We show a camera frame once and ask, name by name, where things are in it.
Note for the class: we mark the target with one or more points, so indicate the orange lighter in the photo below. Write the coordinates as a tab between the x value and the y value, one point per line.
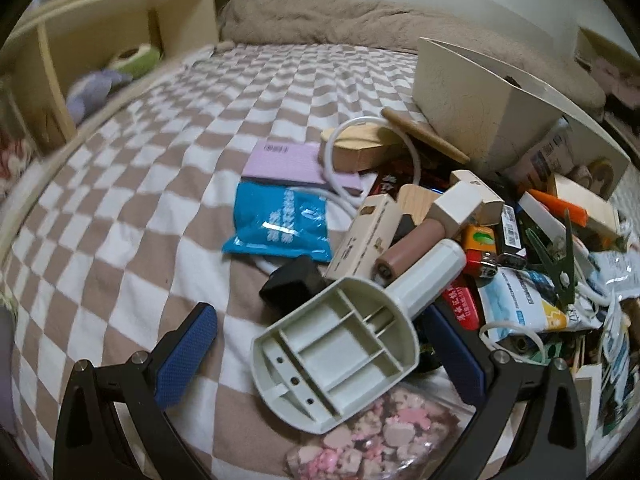
479	244

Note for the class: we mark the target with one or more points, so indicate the wooden headboard shelf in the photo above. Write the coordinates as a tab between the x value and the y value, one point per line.
52	46

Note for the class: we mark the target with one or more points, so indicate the beige quilted blanket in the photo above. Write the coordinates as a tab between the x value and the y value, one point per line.
398	27

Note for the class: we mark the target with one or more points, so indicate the side clothes shelf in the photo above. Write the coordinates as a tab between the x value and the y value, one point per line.
617	73

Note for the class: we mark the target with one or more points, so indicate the brown tape roll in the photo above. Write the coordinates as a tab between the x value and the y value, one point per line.
602	177

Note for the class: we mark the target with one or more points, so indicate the blue sachet packet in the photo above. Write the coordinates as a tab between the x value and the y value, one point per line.
275	221

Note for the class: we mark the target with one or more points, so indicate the purple plush toy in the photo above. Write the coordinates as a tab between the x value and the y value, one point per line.
90	92

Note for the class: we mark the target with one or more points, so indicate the checkered bed sheet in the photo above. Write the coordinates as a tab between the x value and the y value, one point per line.
127	238

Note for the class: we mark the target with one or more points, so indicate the green avocado plush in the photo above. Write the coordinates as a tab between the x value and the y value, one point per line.
136	62

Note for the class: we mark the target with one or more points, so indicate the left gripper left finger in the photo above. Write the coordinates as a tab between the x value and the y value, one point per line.
89	440

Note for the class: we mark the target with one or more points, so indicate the white storage box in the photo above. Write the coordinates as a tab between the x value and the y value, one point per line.
495	112

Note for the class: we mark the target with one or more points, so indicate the bag of pink candies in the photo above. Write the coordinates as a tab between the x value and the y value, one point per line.
404	434

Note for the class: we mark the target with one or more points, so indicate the green clothes peg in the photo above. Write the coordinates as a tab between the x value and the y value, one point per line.
560	267

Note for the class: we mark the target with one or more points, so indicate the wooden rolling stick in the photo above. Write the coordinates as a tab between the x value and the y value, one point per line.
425	134

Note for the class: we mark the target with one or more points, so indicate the beige plastic lint roller holder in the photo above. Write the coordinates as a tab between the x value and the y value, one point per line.
336	354

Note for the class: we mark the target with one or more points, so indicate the brown cylinder tube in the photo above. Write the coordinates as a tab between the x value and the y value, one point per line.
406	252

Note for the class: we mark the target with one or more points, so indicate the black small box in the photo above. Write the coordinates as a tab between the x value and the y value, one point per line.
292	285

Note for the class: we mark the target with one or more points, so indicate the lilac paper card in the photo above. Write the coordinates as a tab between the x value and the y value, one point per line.
286	163

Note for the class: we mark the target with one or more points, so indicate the orange utility knife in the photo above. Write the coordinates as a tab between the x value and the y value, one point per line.
559	208

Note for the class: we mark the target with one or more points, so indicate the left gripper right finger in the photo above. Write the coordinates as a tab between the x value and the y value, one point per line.
550	441

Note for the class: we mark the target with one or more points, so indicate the white blue mask packet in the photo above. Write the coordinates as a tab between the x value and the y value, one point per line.
527	298

